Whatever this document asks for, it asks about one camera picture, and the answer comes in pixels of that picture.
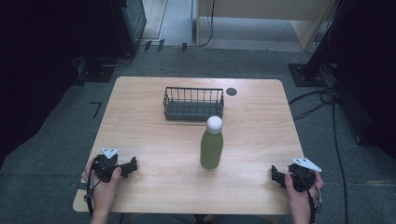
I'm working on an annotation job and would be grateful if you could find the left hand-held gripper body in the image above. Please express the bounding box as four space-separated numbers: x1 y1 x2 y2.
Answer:
92 147 123 184

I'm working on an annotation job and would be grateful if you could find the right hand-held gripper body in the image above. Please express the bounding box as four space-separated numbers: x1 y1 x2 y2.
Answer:
287 157 323 193

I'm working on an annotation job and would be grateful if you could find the person's right hand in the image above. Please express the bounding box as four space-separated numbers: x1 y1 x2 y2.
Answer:
283 171 325 218

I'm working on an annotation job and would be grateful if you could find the person's left hand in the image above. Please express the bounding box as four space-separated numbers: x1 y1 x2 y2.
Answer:
80 158 122 217

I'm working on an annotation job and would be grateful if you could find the green bottle with white cap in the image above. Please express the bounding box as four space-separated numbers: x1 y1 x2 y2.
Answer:
199 115 225 171

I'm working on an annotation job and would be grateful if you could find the black flat stand base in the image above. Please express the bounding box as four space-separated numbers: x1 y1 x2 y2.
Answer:
72 55 116 84

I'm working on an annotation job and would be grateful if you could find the black stand with square base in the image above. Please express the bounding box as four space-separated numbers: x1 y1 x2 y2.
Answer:
288 0 354 88

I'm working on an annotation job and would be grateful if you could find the dark cabinet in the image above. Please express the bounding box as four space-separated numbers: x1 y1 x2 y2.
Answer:
106 0 148 59

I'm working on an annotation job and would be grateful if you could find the right hand-held gripper cable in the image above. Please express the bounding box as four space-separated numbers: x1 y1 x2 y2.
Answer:
293 172 322 224

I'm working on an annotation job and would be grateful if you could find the hand-held gripper cable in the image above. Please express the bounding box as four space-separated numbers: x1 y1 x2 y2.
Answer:
293 172 322 224
83 158 104 218

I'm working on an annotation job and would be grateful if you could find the left hand-held gripper cable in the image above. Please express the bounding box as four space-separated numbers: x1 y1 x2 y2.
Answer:
83 158 104 218

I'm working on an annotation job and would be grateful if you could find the black floor cable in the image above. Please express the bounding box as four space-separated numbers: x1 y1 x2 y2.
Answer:
288 87 350 224

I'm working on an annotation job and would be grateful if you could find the black wire basket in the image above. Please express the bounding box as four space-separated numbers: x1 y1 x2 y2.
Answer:
163 86 225 122

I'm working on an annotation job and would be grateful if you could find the thin black hanging cable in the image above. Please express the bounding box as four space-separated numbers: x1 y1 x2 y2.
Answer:
195 0 217 49

